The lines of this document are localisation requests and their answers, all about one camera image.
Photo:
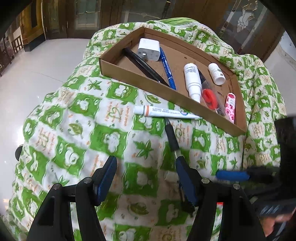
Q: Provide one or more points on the white ointment tube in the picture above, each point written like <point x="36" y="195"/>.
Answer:
<point x="161" y="111"/>

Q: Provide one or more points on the white charger plug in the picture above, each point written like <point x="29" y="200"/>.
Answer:
<point x="149" y="49"/>

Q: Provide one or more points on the wooden cabinet with glass doors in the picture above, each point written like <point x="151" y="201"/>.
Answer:
<point x="92" y="16"/>

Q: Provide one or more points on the small white bottle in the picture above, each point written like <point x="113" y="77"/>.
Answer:
<point x="216" y="74"/>

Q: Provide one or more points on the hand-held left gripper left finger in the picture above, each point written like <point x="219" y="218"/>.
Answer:
<point x="105" y="183"/>

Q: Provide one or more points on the clear red plastic dispenser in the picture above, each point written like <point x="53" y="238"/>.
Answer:
<point x="209" y="96"/>

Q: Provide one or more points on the white spray bottle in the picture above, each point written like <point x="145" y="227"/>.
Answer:
<point x="192" y="76"/>

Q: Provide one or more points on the long black pen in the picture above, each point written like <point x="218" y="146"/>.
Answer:
<point x="143" y="66"/>

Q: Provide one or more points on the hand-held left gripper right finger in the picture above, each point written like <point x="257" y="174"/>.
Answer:
<point x="187" y="185"/>

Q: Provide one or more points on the rose print hand cream tube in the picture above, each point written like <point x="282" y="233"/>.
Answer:
<point x="230" y="107"/>

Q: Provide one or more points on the person's right hand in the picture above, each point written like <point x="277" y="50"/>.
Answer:
<point x="270" y="226"/>

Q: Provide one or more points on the green printed blanket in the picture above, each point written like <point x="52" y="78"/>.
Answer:
<point x="69" y="129"/>

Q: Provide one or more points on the slim black pen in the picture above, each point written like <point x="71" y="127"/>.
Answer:
<point x="172" y="139"/>

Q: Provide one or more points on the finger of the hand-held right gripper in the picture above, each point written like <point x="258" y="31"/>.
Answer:
<point x="231" y="175"/>

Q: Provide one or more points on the shallow cardboard box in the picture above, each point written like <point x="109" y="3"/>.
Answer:
<point x="178" y="67"/>

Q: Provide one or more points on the yellow wooden cabinet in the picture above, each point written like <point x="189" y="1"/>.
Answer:
<point x="32" y="25"/>

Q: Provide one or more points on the blue pen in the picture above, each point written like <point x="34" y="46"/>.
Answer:
<point x="167" y="68"/>

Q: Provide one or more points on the dark wooden chair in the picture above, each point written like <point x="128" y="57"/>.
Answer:
<point x="11" y="51"/>

